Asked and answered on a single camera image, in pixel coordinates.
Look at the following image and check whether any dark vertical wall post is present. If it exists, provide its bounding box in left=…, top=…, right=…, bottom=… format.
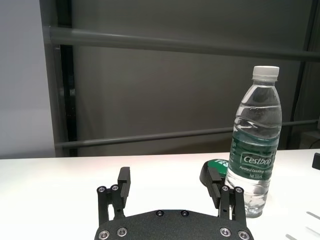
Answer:
left=59, top=44, right=77, bottom=158

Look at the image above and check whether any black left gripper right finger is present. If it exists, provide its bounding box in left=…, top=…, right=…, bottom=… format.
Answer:
left=206, top=167, right=248, bottom=223

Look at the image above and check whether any dark horizontal wall rail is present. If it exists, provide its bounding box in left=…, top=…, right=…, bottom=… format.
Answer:
left=56, top=119, right=320, bottom=149

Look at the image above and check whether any thick grey horizontal rail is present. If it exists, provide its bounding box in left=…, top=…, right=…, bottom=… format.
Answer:
left=48, top=26, right=320, bottom=62

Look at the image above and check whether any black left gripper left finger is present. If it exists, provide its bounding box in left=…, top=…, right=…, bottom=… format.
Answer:
left=96, top=166, right=132, bottom=224

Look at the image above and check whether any clear water bottle green label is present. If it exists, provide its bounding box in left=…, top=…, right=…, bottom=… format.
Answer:
left=224, top=65, right=283, bottom=219

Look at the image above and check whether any green push button black base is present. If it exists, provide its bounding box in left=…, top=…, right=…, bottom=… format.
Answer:
left=199, top=157, right=230, bottom=187

